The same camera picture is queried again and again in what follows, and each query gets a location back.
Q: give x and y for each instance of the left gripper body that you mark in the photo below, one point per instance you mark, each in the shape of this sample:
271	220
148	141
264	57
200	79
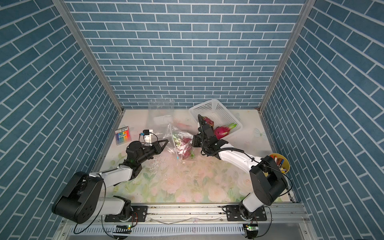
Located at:
148	152

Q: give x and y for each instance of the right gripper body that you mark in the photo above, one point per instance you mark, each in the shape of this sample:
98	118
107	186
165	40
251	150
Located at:
199	142

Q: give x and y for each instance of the zip-top bag with label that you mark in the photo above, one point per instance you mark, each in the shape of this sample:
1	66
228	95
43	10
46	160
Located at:
160	115

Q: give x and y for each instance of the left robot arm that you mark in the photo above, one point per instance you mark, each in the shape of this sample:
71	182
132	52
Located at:
84	196

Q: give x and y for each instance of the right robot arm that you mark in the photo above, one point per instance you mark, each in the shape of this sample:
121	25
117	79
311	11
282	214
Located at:
268	182

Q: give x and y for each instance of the white plastic basket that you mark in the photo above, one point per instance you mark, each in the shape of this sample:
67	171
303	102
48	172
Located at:
218	113

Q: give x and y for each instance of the rainbow colour card pack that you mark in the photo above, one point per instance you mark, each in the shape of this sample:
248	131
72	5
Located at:
122	136

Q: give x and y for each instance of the yellow cup of markers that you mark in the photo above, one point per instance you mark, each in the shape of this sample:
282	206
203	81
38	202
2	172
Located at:
282	162

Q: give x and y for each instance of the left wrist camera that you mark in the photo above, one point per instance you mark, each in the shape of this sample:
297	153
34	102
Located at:
147	136

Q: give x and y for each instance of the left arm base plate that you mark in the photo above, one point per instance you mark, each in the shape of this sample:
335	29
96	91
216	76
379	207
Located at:
134	214

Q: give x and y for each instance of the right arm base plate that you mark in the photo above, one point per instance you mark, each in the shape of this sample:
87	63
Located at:
236	213

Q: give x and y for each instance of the aluminium front rail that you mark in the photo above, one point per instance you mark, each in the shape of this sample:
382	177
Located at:
214	221

